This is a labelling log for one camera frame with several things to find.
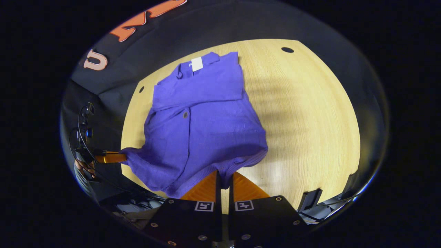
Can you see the purple collared jacket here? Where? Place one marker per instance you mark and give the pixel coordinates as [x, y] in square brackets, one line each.
[206, 131]

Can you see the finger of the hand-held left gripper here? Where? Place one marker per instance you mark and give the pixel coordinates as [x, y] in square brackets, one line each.
[110, 157]

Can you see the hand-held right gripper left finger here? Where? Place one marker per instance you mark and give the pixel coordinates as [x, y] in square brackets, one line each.
[218, 189]

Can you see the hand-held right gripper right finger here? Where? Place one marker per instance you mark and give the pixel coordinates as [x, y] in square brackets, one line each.
[231, 193]

